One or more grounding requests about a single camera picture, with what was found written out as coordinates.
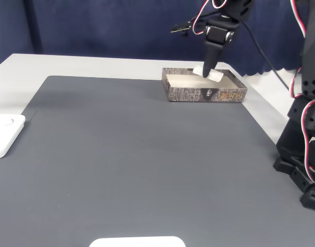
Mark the white square stand plate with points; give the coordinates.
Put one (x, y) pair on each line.
(136, 243)
(8, 139)

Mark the white block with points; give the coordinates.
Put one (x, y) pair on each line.
(216, 76)

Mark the dark blue curtain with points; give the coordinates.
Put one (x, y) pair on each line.
(108, 25)

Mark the grey table mat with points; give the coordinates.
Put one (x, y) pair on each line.
(134, 154)

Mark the patterned cardboard box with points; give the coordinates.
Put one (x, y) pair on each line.
(185, 94)

